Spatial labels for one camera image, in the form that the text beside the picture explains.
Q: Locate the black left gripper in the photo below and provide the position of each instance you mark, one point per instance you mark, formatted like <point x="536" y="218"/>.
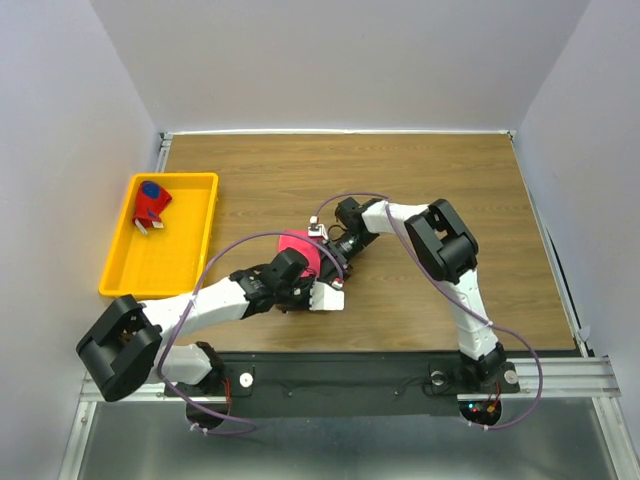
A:
<point x="307" y="283"/>

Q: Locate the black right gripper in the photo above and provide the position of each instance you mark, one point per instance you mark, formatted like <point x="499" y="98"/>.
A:
<point x="330" y="266"/>

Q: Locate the pink towel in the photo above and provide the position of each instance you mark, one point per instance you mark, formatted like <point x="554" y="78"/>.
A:
<point x="292" y="239"/>

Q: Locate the red and blue patterned towel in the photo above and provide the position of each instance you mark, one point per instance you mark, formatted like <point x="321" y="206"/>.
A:
<point x="150" y="201"/>

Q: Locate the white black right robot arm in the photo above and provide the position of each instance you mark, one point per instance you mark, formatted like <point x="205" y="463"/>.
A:
<point x="446" y="251"/>

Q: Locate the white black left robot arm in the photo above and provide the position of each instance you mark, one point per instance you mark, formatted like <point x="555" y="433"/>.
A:
<point x="131" y="342"/>

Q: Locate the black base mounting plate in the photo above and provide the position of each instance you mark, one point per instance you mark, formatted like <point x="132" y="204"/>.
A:
<point x="315" y="384"/>

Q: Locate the yellow plastic tray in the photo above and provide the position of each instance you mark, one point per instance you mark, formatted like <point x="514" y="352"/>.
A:
<point x="189" y="219"/>

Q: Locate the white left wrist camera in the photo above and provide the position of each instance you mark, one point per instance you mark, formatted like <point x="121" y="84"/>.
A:
<point x="324" y="297"/>

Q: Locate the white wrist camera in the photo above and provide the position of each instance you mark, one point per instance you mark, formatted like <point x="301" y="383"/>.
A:
<point x="316" y="229"/>
<point x="324" y="297"/>

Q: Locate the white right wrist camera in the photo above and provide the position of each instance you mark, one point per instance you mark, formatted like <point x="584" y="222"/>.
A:
<point x="316" y="229"/>

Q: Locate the aluminium front frame rail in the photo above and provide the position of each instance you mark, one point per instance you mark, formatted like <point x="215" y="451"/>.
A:
<point x="564" y="376"/>

